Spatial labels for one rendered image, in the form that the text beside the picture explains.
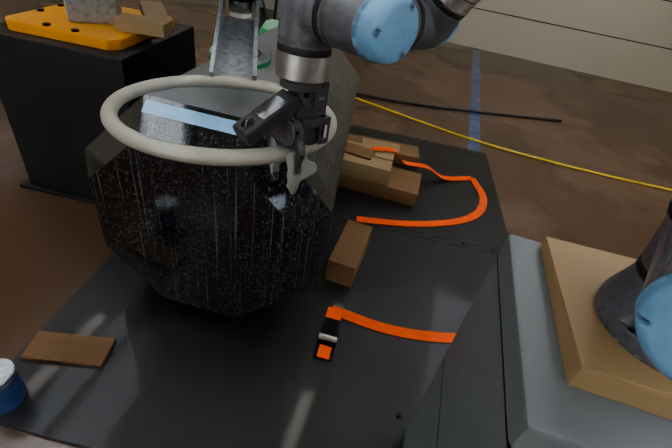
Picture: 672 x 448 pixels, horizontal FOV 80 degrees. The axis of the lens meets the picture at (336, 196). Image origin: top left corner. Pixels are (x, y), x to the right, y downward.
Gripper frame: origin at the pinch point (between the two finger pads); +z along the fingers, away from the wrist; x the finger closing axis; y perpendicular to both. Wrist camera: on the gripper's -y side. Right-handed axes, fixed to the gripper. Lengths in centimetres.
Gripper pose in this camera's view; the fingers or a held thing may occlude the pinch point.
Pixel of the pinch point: (281, 181)
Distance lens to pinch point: 78.8
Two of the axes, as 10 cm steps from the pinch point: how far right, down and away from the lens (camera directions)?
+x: -6.3, -4.9, 6.1
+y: 7.7, -2.3, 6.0
